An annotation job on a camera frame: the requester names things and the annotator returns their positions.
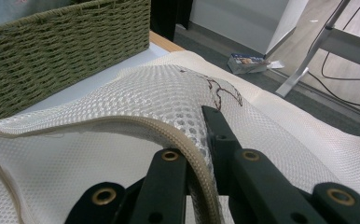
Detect green woven basket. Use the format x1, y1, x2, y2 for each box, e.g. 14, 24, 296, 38
0, 0, 152, 124

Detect cream mesh laundry bag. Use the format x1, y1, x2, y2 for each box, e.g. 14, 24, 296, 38
0, 49, 360, 224

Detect white cabinet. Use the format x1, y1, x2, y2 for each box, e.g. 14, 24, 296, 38
189, 0, 311, 56

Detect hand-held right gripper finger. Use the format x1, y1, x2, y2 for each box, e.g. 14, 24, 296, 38
201, 105, 243, 194

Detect black floor cables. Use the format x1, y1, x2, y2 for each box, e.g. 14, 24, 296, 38
305, 0, 360, 114

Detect white paper scrap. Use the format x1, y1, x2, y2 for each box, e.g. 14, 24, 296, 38
266, 60, 285, 70

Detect grey metal desk frame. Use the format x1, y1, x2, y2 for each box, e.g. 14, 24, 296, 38
275, 0, 360, 98

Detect dark curtain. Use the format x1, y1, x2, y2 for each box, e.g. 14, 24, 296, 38
149, 0, 195, 42

